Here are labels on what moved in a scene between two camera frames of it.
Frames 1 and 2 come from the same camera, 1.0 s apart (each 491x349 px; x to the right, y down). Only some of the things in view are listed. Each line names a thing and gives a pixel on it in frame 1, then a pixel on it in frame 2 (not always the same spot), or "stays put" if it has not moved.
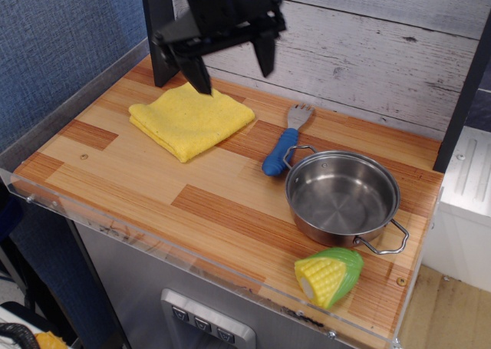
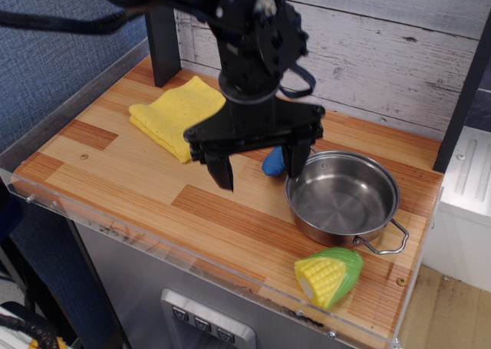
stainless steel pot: (341, 198) stays put
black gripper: (219, 16) → (239, 127)
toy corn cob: (326, 275) stays put
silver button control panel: (186, 323) stays put
